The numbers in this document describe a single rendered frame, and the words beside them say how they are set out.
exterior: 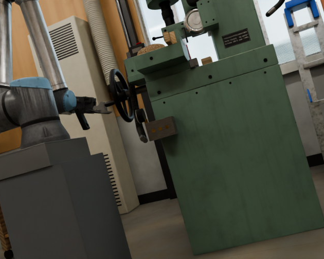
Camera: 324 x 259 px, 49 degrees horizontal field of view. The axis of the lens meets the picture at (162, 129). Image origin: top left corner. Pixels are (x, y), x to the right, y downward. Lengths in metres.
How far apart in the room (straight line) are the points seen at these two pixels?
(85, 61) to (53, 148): 2.00
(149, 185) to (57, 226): 2.11
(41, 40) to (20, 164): 0.64
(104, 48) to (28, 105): 1.96
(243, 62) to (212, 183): 0.54
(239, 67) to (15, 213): 1.06
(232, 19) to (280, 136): 0.58
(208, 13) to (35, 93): 0.80
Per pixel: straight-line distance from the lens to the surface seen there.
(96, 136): 3.17
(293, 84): 3.09
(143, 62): 1.51
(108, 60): 3.26
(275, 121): 1.58
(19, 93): 1.44
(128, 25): 3.35
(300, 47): 2.47
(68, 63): 3.32
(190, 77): 1.58
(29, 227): 1.39
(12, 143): 4.07
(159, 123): 1.51
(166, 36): 1.45
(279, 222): 1.64
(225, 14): 1.75
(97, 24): 3.37
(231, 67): 1.58
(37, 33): 1.75
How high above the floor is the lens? 0.53
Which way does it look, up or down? 2 degrees up
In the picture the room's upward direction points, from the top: 16 degrees counter-clockwise
